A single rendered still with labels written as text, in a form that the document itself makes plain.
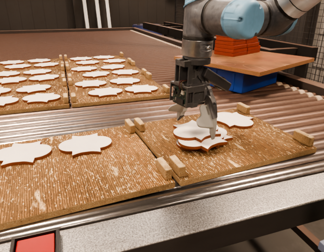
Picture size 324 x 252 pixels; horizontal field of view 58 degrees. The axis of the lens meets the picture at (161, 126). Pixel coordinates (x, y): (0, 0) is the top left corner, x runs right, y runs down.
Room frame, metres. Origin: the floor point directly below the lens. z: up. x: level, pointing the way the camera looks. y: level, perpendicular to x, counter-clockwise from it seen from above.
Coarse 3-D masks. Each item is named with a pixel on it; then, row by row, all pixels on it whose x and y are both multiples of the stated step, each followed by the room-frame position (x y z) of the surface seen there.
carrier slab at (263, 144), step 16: (240, 112) 0.97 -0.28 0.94; (160, 128) 0.83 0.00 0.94; (224, 128) 0.83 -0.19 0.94; (240, 128) 0.83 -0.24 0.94; (256, 128) 0.83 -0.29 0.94; (272, 128) 0.83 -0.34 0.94; (160, 144) 0.72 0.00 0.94; (240, 144) 0.72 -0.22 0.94; (256, 144) 0.72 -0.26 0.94; (272, 144) 0.72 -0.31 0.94; (288, 144) 0.72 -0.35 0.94; (304, 144) 0.72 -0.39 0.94; (192, 160) 0.63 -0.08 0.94; (208, 160) 0.63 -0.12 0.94; (224, 160) 0.63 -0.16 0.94; (240, 160) 0.63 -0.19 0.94; (256, 160) 0.63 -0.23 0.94; (272, 160) 0.64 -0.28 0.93; (176, 176) 0.56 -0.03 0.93; (192, 176) 0.56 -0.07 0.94; (208, 176) 0.57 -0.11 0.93
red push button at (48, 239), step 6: (48, 234) 0.39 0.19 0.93; (54, 234) 0.39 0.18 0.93; (24, 240) 0.37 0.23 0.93; (30, 240) 0.37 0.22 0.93; (36, 240) 0.37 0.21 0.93; (42, 240) 0.37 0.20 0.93; (48, 240) 0.37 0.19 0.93; (54, 240) 0.37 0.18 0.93; (18, 246) 0.36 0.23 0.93; (24, 246) 0.36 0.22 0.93; (30, 246) 0.36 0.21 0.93; (36, 246) 0.36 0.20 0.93; (42, 246) 0.36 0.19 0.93; (48, 246) 0.36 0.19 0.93; (54, 246) 0.36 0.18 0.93
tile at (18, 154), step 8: (16, 144) 0.70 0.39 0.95; (24, 144) 0.70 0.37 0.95; (32, 144) 0.70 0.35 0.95; (40, 144) 0.70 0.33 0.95; (0, 152) 0.65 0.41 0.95; (8, 152) 0.65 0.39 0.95; (16, 152) 0.65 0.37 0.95; (24, 152) 0.65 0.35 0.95; (32, 152) 0.65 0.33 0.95; (40, 152) 0.65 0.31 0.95; (48, 152) 0.65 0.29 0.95; (0, 160) 0.61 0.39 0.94; (8, 160) 0.61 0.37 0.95; (16, 160) 0.61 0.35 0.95; (24, 160) 0.61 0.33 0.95; (32, 160) 0.61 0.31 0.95
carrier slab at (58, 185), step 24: (0, 144) 0.72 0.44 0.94; (48, 144) 0.72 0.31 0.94; (120, 144) 0.72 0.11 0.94; (144, 144) 0.72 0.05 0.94; (0, 168) 0.59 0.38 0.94; (24, 168) 0.59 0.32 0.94; (48, 168) 0.59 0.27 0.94; (72, 168) 0.59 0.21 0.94; (96, 168) 0.59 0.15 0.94; (120, 168) 0.59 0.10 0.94; (144, 168) 0.59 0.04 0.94; (0, 192) 0.50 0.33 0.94; (24, 192) 0.50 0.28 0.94; (48, 192) 0.50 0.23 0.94; (72, 192) 0.50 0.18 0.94; (96, 192) 0.50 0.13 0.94; (120, 192) 0.50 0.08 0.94; (144, 192) 0.51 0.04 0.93; (0, 216) 0.43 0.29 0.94; (24, 216) 0.43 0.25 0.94; (48, 216) 0.44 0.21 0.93
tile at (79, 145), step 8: (72, 136) 0.75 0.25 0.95; (80, 136) 0.75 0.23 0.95; (88, 136) 0.75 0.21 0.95; (96, 136) 0.75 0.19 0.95; (104, 136) 0.75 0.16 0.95; (64, 144) 0.70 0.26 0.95; (72, 144) 0.70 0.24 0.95; (80, 144) 0.70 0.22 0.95; (88, 144) 0.70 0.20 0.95; (96, 144) 0.70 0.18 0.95; (104, 144) 0.70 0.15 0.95; (64, 152) 0.67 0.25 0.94; (72, 152) 0.65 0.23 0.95; (80, 152) 0.66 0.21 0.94; (88, 152) 0.66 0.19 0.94; (96, 152) 0.66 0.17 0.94
